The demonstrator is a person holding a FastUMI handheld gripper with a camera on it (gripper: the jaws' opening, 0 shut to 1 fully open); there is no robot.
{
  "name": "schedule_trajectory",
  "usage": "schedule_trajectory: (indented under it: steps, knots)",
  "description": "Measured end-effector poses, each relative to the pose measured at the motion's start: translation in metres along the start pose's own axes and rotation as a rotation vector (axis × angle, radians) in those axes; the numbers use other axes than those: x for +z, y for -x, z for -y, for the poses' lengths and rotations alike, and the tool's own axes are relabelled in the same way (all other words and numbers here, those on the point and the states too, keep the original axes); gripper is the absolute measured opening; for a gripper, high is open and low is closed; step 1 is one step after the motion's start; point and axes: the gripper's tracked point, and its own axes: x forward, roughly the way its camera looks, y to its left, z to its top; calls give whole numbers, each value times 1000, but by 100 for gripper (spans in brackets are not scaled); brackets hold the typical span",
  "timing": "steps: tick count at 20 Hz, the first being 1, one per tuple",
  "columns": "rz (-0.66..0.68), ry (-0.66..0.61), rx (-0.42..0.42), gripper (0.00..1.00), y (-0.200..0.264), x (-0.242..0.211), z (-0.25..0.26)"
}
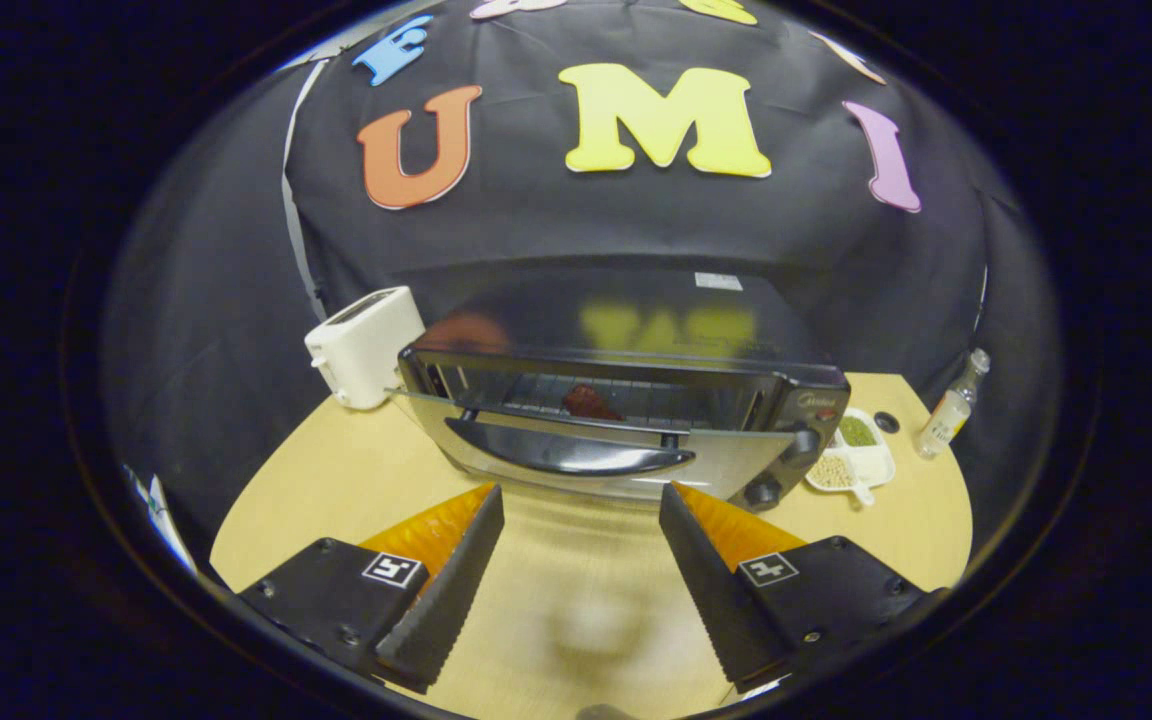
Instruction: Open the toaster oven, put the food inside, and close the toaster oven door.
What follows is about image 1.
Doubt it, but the white divided dish with beans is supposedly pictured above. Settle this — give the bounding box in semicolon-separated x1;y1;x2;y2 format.
804;407;898;507

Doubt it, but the white toaster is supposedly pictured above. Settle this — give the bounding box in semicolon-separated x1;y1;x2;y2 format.
303;286;428;412

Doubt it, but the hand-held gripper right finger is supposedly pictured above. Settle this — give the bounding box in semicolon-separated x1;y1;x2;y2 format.
658;480;949;695

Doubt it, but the brown meat slice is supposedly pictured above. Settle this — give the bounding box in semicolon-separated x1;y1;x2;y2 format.
561;384;626;422

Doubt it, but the small clear glass bottle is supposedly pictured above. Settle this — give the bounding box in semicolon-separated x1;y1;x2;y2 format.
915;347;993;462

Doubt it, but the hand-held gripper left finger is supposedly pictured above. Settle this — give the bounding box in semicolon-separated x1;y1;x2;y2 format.
234;483;507;695

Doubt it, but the black toaster oven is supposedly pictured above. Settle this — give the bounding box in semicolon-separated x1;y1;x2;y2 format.
396;265;853;514

